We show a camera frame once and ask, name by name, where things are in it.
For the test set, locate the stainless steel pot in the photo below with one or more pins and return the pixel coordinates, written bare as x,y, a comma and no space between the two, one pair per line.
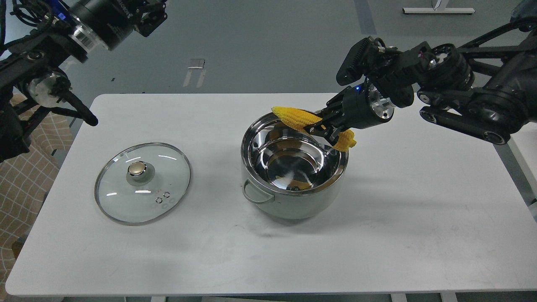
286,173

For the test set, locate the glass pot lid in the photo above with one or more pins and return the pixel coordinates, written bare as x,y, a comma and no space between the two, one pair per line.
143,183

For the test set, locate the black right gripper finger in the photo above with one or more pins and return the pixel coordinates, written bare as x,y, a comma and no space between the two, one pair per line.
326,115
327,133

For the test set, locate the yellow corn cob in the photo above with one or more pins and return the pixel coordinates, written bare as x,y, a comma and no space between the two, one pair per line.
297,118

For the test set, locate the dark blue object top right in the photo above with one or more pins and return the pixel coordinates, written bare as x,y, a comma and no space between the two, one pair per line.
525,9

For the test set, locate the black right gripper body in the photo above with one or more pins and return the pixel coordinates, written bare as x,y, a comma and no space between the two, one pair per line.
357,107

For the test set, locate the beige checkered cloth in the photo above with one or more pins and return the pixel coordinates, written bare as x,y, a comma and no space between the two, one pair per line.
25,180

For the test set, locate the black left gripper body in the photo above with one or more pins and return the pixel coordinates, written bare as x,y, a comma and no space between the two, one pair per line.
109,22

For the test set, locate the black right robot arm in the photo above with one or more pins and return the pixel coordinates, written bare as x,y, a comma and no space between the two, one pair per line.
485,88

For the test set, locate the white desk leg base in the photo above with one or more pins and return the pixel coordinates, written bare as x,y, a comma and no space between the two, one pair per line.
440,7

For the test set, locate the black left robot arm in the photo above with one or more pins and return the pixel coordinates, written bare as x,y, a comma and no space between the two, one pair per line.
32,82

